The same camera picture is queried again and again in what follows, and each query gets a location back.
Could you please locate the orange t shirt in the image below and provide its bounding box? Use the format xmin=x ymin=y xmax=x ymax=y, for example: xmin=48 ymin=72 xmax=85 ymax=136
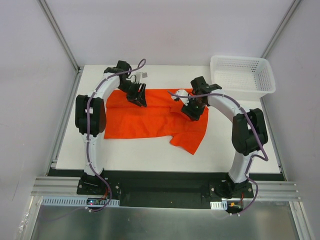
xmin=104 ymin=89 xmax=209 ymax=155

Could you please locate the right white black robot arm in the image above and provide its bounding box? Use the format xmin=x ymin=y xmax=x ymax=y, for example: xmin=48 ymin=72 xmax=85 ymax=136
xmin=172 ymin=76 xmax=269 ymax=199

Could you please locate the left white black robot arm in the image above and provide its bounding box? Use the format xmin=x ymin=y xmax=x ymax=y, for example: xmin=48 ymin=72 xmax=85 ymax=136
xmin=75 ymin=58 xmax=147 ymax=176

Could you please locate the white plastic basket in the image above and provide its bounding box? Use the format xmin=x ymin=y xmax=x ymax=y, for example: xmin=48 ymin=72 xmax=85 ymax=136
xmin=210 ymin=55 xmax=276 ymax=101

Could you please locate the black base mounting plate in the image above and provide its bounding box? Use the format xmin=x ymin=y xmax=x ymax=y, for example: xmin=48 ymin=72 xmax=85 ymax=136
xmin=76 ymin=170 xmax=254 ymax=209

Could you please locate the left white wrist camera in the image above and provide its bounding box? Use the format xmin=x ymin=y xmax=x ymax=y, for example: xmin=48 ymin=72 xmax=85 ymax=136
xmin=133 ymin=72 xmax=148 ymax=83

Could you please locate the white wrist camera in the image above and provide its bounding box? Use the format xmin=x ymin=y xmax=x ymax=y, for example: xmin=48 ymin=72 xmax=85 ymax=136
xmin=171 ymin=89 xmax=193 ymax=106
xmin=133 ymin=72 xmax=148 ymax=83

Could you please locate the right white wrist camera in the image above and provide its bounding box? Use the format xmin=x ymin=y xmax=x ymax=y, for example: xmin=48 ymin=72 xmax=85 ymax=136
xmin=171 ymin=89 xmax=193 ymax=106

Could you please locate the right white cable duct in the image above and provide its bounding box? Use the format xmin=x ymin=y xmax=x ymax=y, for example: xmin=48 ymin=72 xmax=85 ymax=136
xmin=210 ymin=200 xmax=228 ymax=211

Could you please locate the white cable duct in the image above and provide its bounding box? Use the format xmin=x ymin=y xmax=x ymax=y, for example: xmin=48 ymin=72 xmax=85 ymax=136
xmin=42 ymin=196 xmax=120 ymax=208
xmin=210 ymin=200 xmax=228 ymax=211

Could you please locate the left white cable duct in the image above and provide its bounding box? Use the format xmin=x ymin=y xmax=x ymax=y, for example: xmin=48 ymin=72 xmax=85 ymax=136
xmin=42 ymin=196 xmax=120 ymax=208

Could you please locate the left aluminium frame post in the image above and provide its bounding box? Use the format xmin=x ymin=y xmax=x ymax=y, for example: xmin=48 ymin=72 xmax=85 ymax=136
xmin=36 ymin=0 xmax=81 ymax=74

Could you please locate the aluminium frame post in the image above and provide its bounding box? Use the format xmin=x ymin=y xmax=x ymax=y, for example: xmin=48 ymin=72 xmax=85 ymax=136
xmin=36 ymin=0 xmax=81 ymax=74
xmin=260 ymin=0 xmax=303 ymax=59

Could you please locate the aluminium front rail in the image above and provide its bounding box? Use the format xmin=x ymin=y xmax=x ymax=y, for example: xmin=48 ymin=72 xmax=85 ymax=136
xmin=31 ymin=176 xmax=303 ymax=202

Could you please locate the right aluminium frame post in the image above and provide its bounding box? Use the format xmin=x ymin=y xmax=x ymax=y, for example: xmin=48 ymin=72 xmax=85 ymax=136
xmin=260 ymin=0 xmax=303 ymax=59

